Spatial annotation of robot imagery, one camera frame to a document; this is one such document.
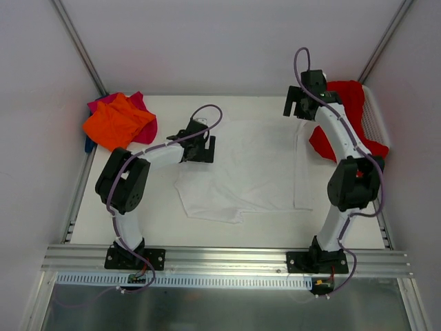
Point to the pink t shirt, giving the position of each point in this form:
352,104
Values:
146,131

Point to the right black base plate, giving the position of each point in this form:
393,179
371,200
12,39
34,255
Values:
317,262

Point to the blue t shirt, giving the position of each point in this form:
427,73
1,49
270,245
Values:
89,145

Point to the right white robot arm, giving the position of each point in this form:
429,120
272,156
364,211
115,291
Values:
355,182

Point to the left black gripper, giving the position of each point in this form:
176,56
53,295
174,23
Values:
207,150

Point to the left aluminium corner post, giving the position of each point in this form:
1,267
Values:
79,46

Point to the white t shirt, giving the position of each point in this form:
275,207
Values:
259,167

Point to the aluminium corner post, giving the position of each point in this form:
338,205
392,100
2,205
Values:
399,16
79,46

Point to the aluminium mounting rail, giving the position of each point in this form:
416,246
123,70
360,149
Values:
228,261

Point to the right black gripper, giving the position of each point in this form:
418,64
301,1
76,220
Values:
293,102

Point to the white plastic basket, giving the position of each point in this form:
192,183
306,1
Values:
372,120

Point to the white slotted cable duct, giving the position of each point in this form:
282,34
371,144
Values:
185,281

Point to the right aluminium corner post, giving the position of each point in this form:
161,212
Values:
399,16

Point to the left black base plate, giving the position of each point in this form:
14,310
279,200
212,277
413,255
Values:
118,258

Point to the orange t shirt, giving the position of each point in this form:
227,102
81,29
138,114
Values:
113,124

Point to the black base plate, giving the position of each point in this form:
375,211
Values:
118,258
317,262

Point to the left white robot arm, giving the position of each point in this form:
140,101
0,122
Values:
122,182

